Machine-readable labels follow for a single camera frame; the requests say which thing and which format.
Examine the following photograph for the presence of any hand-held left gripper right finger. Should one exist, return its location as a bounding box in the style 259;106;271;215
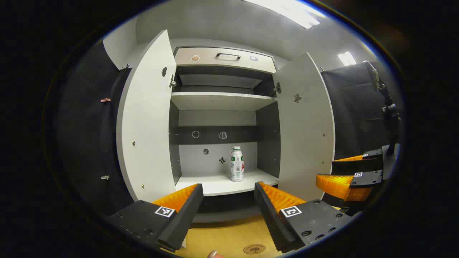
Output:
254;181;354;253

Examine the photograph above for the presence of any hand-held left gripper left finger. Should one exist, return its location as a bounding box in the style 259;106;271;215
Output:
108;183;204;252

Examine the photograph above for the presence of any round wooden coaster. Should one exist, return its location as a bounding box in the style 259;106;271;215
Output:
243;244;266;255

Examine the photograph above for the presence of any grey and white cabinet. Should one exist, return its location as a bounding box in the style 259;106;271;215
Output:
169;46;284;223

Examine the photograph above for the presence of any white plastic bottle green label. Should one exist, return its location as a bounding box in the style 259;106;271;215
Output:
231;146;245;182

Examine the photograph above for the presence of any beige cabinet drawer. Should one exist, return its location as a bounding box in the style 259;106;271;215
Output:
174;47;277;74

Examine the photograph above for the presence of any black backdrop cloth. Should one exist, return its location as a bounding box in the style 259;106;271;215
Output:
57;39;137;215
321;61;398;162

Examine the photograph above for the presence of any small ceiling light panel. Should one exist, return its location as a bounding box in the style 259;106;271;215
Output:
337;52;358;67

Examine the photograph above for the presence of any long ceiling light panel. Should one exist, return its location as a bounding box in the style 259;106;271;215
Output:
244;0;321;29

